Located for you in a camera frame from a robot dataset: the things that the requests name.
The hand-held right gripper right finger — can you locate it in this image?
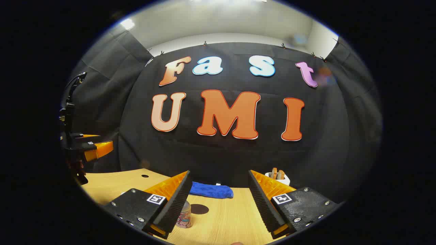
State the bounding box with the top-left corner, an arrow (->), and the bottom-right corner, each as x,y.
248,170 -> 341,240

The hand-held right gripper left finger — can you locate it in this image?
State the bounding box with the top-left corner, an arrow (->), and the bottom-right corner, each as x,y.
102,170 -> 193,240

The silver water bottle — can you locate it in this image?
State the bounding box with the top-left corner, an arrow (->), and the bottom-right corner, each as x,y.
176,200 -> 193,229

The white toaster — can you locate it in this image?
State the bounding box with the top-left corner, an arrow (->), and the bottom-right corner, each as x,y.
265,172 -> 291,186

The blue cloth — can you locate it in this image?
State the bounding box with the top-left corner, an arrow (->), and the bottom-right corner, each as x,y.
189,181 -> 234,199

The black backdrop cloth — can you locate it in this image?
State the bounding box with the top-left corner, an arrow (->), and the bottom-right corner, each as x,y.
60,29 -> 384,205

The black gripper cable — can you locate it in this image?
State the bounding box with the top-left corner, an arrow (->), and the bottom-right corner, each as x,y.
66,71 -> 87,102

